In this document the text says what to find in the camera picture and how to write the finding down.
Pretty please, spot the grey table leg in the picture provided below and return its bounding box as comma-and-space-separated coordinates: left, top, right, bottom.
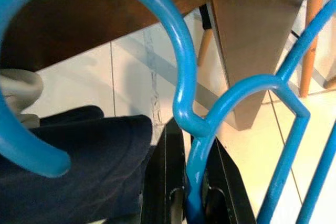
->
207, 0, 316, 130

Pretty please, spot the brown wooden table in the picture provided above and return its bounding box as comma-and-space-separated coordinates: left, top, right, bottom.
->
0, 0, 211, 72

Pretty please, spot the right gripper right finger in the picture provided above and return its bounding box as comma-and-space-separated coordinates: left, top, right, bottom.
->
203, 139, 257, 224

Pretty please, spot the blue plastic hanger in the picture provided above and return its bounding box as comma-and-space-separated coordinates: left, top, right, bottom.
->
0, 0, 336, 224

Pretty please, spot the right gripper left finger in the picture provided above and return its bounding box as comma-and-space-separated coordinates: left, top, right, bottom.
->
140, 119, 191, 224

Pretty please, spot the navy polo shirt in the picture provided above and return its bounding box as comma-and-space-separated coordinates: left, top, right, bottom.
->
0, 105, 155, 224

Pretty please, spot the white cloth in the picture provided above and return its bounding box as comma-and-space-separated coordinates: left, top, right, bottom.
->
0, 69, 44, 127

